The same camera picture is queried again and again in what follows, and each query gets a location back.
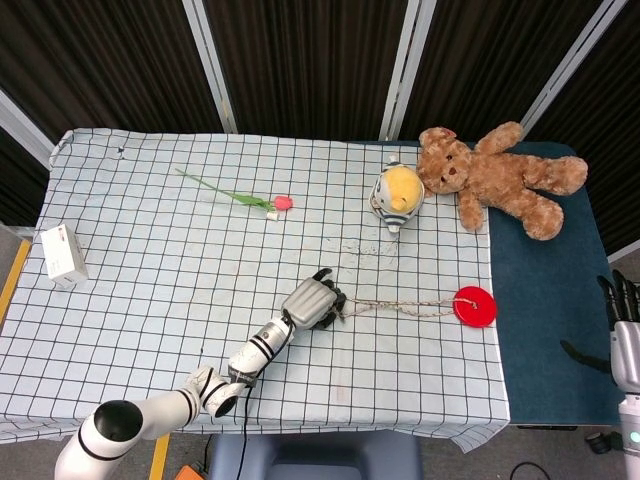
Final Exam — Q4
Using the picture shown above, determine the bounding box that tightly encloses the red disc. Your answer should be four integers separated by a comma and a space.
451, 285, 499, 330

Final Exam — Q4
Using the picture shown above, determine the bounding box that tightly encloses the grey blue chair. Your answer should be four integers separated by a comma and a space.
207, 432, 425, 480

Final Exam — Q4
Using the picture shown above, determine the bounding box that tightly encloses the white folding screen frame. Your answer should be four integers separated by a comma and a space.
0, 0, 640, 171

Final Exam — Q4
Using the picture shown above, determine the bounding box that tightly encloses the black cable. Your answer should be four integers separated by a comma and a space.
509, 461, 544, 480

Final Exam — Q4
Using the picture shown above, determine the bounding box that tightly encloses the brown teddy bear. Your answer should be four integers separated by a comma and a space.
416, 121, 589, 242

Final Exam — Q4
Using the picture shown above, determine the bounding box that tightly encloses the yellow striped plush doll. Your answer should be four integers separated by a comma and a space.
369, 154, 426, 233

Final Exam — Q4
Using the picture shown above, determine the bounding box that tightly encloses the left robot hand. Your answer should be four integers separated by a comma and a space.
280, 268, 348, 331

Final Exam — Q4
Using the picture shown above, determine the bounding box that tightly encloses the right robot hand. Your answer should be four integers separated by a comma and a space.
559, 269, 640, 397

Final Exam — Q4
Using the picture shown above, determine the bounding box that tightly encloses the braided beige rope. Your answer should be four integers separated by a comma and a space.
330, 296, 482, 322

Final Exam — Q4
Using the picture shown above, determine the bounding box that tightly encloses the small white box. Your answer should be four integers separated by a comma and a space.
39, 224, 90, 290

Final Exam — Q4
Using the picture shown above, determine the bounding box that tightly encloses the pink artificial tulip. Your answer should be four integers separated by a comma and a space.
174, 168, 295, 222

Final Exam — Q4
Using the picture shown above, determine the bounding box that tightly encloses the white checkered tablecloth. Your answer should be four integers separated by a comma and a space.
0, 128, 512, 452

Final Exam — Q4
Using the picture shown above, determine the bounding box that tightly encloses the dark teal table mat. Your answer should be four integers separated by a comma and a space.
369, 140, 624, 427

